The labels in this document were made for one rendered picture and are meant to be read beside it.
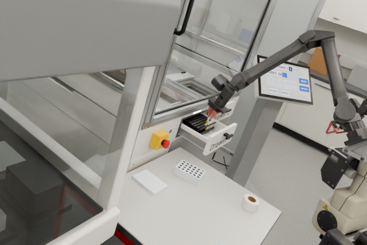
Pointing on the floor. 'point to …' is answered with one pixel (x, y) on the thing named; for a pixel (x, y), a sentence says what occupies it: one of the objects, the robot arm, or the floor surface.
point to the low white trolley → (189, 209)
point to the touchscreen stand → (252, 142)
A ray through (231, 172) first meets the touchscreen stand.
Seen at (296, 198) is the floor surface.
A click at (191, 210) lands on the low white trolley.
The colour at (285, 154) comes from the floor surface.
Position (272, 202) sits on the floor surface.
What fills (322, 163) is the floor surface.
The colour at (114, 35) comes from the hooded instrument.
